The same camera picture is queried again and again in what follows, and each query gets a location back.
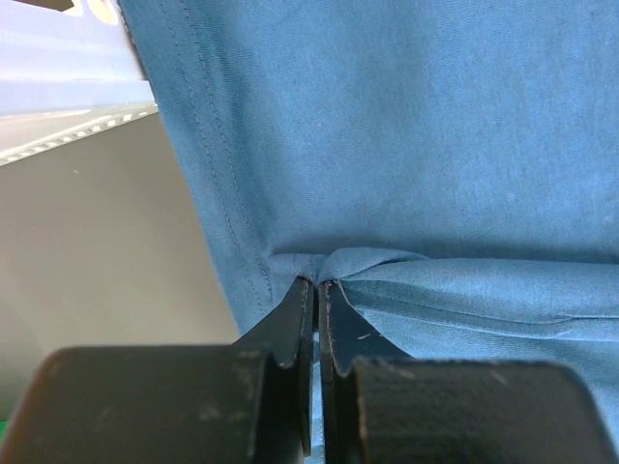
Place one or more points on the green plastic crate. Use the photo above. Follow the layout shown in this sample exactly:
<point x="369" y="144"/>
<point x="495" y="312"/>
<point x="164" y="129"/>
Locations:
<point x="3" y="428"/>

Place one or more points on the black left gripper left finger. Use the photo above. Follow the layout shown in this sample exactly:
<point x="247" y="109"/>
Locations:
<point x="283" y="339"/>

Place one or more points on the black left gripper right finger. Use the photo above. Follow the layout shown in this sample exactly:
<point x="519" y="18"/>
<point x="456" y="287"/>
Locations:
<point x="344" y="335"/>

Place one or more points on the blue t-shirt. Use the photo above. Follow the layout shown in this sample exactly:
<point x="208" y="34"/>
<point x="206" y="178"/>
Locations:
<point x="452" y="164"/>

